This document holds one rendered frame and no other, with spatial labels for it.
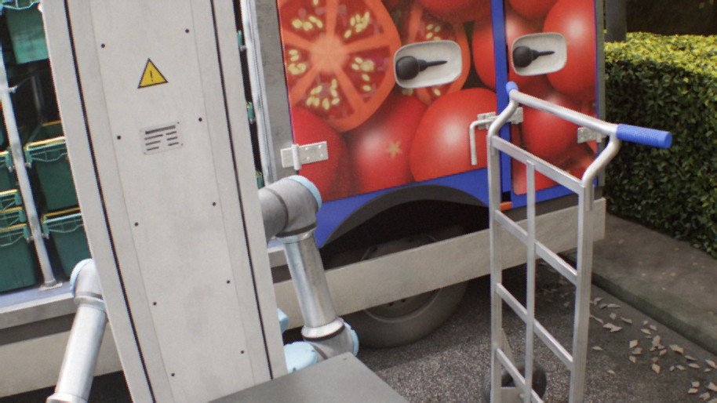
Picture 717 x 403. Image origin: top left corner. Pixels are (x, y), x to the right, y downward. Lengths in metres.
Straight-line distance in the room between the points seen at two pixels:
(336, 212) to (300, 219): 0.88
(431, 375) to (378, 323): 0.34
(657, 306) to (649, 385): 0.56
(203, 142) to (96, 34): 0.28
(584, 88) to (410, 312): 1.27
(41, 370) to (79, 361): 0.89
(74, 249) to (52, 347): 0.38
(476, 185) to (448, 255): 0.31
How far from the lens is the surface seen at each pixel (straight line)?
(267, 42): 2.29
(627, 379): 2.77
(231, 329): 1.36
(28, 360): 2.56
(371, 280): 2.63
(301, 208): 1.60
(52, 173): 2.46
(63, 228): 2.48
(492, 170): 1.98
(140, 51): 1.18
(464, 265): 2.81
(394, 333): 2.92
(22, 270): 2.59
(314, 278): 1.66
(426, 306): 2.96
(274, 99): 2.31
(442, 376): 2.76
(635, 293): 3.28
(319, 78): 2.34
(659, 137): 1.44
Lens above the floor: 1.57
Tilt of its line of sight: 19 degrees down
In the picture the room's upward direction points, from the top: 6 degrees counter-clockwise
